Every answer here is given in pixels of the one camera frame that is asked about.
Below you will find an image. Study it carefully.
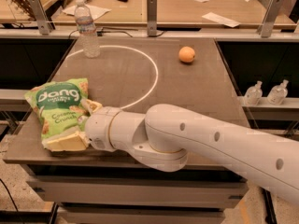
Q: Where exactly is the middle metal bracket post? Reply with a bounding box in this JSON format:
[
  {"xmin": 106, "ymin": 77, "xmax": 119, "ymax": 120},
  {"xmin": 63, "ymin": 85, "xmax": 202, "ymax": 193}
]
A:
[{"xmin": 147, "ymin": 0, "xmax": 157, "ymax": 37}]

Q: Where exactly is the right sanitizer pump bottle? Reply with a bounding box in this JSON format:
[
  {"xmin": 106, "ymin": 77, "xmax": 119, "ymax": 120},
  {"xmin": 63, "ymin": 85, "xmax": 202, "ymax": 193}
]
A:
[{"xmin": 267, "ymin": 79, "xmax": 289, "ymax": 105}]

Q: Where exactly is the white paper sheet right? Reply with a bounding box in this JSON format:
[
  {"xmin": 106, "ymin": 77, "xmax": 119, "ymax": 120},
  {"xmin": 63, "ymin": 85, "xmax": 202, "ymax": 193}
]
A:
[{"xmin": 202, "ymin": 12, "xmax": 240, "ymax": 28}]

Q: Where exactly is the green rice chip bag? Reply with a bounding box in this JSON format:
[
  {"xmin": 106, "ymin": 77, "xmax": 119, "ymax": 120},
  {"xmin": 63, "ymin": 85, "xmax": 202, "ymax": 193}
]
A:
[{"xmin": 24, "ymin": 78, "xmax": 89, "ymax": 148}]

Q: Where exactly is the black cable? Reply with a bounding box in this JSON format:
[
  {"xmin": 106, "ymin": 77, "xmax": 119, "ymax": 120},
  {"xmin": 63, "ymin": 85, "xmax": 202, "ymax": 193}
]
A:
[{"xmin": 68, "ymin": 26, "xmax": 166, "ymax": 39}]

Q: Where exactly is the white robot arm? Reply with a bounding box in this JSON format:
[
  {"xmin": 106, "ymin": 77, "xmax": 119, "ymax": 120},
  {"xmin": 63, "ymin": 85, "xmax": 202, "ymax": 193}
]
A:
[{"xmin": 45, "ymin": 100, "xmax": 299, "ymax": 204}]

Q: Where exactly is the clear plastic water bottle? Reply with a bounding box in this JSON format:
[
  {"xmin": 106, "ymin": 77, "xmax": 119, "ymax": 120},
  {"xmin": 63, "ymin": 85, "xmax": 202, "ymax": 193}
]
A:
[{"xmin": 74, "ymin": 0, "xmax": 100, "ymax": 58}]

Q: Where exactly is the orange fruit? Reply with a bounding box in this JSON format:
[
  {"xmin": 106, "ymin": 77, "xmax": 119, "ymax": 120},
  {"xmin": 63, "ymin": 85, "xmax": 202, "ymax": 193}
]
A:
[{"xmin": 178, "ymin": 47, "xmax": 195, "ymax": 63}]

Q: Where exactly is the left metal bracket post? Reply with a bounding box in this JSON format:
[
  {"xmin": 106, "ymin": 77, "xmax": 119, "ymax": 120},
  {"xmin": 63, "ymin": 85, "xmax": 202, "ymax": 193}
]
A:
[{"xmin": 28, "ymin": 0, "xmax": 51, "ymax": 35}]

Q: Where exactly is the white circle tape ring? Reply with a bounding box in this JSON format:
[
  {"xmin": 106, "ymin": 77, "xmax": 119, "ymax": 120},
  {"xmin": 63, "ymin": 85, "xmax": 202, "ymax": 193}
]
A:
[{"xmin": 64, "ymin": 45, "xmax": 160, "ymax": 110}]

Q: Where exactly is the metal bracket post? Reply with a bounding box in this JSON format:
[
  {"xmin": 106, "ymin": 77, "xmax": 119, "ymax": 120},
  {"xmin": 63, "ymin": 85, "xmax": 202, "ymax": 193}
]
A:
[
  {"xmin": 257, "ymin": 0, "xmax": 284, "ymax": 38},
  {"xmin": 28, "ymin": 0, "xmax": 51, "ymax": 35},
  {"xmin": 147, "ymin": 0, "xmax": 157, "ymax": 37}
]

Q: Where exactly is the right metal bracket post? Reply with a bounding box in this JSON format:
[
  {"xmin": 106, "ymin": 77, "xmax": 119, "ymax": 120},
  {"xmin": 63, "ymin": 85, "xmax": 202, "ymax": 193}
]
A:
[{"xmin": 257, "ymin": 0, "xmax": 284, "ymax": 38}]

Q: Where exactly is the sanitizer pump bottle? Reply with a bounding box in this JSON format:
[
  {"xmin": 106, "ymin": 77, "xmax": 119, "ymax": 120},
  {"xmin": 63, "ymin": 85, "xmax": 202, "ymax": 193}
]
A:
[
  {"xmin": 244, "ymin": 81, "xmax": 263, "ymax": 105},
  {"xmin": 267, "ymin": 79, "xmax": 289, "ymax": 105}
]

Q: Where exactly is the left sanitizer pump bottle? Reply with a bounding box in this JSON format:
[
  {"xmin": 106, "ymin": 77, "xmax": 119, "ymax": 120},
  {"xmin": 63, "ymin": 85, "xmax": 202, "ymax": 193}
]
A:
[{"xmin": 244, "ymin": 81, "xmax": 263, "ymax": 105}]

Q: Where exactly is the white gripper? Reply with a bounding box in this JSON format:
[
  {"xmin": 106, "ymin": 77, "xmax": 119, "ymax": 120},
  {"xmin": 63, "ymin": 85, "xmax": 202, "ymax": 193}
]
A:
[{"xmin": 46, "ymin": 99, "xmax": 121, "ymax": 152}]

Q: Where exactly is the white paper sheet left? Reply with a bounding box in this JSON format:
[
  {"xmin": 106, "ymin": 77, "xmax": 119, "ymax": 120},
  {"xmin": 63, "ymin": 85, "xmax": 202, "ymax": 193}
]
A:
[{"xmin": 63, "ymin": 5, "xmax": 109, "ymax": 20}]

